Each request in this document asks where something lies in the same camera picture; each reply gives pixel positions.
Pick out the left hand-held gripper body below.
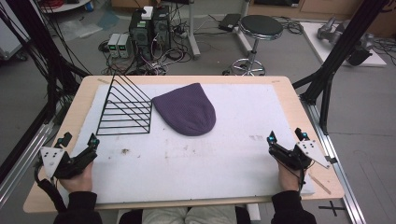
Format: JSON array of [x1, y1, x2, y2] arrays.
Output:
[[39, 146, 98, 180]]

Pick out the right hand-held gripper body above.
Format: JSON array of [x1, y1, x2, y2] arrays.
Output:
[[268, 139, 332, 171]]

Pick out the black wire rack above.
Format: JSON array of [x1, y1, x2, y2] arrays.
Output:
[[95, 72, 153, 136]]

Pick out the purple knitted beanie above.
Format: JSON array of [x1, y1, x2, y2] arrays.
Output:
[[151, 82, 218, 137]]

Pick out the person's left hand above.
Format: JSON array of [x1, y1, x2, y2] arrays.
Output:
[[59, 161, 94, 194]]

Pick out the person's right hand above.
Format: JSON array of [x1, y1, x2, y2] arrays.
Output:
[[276, 161, 308, 192]]

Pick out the wooden stick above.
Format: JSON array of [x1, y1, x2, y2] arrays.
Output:
[[307, 173, 332, 196]]

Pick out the white foam mat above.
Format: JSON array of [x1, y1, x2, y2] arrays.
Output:
[[60, 82, 316, 207]]

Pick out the black metal stand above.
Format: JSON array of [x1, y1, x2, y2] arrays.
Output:
[[0, 0, 92, 185], [291, 0, 390, 136]]

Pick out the white board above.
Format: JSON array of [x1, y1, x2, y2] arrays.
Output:
[[300, 21, 388, 68]]

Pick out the grey power supply unit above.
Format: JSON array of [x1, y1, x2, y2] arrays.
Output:
[[117, 33, 133, 60], [107, 33, 121, 59]]

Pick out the black round stool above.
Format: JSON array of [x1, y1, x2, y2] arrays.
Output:
[[231, 14, 284, 77]]

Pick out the person's legs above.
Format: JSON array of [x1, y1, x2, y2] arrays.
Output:
[[119, 204, 252, 224]]

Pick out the black computer tower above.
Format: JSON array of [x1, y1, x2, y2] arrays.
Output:
[[128, 8, 153, 61], [150, 5, 172, 54]]

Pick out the black flat box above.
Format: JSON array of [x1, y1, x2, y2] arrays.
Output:
[[218, 13, 243, 33]]

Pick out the aluminium rail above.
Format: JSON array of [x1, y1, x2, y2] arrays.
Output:
[[0, 121, 54, 209], [300, 94, 368, 224]]

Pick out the tangle of cables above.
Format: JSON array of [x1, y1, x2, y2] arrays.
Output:
[[98, 36, 194, 77]]

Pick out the grey table leg frame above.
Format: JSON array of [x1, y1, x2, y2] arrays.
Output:
[[185, 0, 202, 61]]

